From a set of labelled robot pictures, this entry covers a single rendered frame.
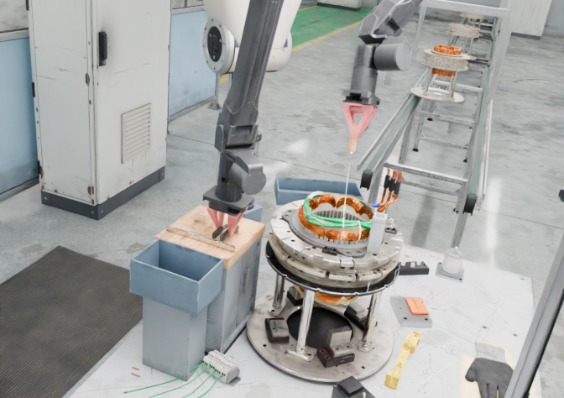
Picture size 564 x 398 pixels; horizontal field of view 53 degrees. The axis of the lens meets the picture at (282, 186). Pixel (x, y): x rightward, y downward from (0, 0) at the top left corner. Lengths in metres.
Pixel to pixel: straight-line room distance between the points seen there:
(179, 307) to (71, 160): 2.45
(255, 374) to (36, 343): 1.50
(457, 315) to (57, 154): 2.62
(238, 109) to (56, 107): 2.48
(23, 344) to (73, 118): 1.36
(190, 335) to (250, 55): 0.61
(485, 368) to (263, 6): 1.02
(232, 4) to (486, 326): 1.12
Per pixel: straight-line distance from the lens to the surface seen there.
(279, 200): 1.59
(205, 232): 1.34
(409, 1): 1.33
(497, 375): 1.54
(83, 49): 3.31
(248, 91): 1.12
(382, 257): 1.28
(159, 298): 1.24
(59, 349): 2.67
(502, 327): 1.75
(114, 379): 1.37
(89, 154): 3.48
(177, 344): 1.30
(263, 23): 1.06
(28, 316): 2.87
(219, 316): 1.33
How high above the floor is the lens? 1.72
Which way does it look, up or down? 24 degrees down
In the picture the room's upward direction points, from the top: 7 degrees clockwise
